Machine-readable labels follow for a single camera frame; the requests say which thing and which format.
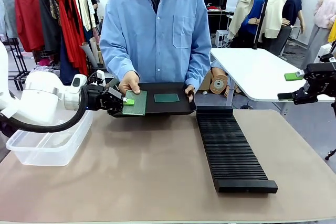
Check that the mannequin pink sweater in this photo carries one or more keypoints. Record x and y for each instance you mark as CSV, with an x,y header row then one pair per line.
x,y
321,24

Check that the person's left forearm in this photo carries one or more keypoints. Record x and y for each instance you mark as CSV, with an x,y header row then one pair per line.
x,y
200,69

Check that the dark green PCB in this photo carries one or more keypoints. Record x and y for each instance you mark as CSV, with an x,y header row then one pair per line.
x,y
166,98

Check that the person's right hand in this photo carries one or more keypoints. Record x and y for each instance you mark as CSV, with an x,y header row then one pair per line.
x,y
128,82

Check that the red hanging shirt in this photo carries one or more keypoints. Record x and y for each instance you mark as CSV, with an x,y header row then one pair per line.
x,y
29,19

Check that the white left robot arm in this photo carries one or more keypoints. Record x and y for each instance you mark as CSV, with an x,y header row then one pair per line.
x,y
39,95

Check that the cream hanging garment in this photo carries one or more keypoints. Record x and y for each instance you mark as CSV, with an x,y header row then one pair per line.
x,y
85,11

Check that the clear plastic storage box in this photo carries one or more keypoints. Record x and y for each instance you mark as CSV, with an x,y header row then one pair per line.
x,y
50,150

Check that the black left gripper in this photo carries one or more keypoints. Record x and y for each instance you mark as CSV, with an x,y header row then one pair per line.
x,y
97,98

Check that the brown cardboard spool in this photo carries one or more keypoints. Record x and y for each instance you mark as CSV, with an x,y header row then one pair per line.
x,y
219,83

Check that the grey blue hanging garment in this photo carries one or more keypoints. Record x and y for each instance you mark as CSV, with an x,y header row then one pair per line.
x,y
8,11

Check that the black tripod leg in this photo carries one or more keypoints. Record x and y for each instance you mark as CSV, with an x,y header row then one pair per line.
x,y
331,154

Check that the black tripod pole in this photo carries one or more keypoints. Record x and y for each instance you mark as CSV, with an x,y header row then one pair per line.
x,y
262,16

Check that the red hanging dress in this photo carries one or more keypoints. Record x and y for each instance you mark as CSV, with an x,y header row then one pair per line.
x,y
71,37

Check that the black slotted PCB rack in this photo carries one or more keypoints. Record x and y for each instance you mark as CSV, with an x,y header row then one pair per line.
x,y
231,150

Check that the black plastic tray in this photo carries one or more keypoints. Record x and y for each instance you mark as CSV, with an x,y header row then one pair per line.
x,y
165,107

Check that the mannequin beige jacket blue shirt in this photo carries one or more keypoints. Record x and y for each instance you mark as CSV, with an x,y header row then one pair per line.
x,y
249,3

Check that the light green perforated PCB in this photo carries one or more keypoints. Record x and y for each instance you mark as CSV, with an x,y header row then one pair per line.
x,y
135,108

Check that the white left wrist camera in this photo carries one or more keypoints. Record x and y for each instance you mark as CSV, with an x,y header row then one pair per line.
x,y
101,77

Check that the person's right forearm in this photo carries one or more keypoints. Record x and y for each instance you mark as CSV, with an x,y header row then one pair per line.
x,y
118,62

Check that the mannequin cream jacket navy top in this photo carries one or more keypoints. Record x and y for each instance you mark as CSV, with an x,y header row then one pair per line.
x,y
286,11

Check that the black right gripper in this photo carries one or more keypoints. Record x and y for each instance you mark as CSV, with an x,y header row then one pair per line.
x,y
324,78

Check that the dark grey hanging garment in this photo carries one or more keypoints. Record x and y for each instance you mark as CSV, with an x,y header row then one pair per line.
x,y
50,24

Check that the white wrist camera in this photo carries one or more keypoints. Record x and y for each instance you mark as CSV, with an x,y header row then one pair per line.
x,y
324,49
101,77

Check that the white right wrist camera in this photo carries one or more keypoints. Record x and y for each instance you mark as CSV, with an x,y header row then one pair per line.
x,y
324,49

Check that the white table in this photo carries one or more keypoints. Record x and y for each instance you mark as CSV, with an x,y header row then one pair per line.
x,y
257,72

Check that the cardboard tube rolls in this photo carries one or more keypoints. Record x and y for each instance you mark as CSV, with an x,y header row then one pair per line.
x,y
92,51

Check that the person's blue shirt torso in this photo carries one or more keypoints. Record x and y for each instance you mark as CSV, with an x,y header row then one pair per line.
x,y
157,32

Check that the white computer case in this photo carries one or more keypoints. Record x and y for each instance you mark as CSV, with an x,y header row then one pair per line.
x,y
221,37

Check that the person's left hand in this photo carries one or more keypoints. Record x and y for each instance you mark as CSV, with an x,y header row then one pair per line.
x,y
189,91

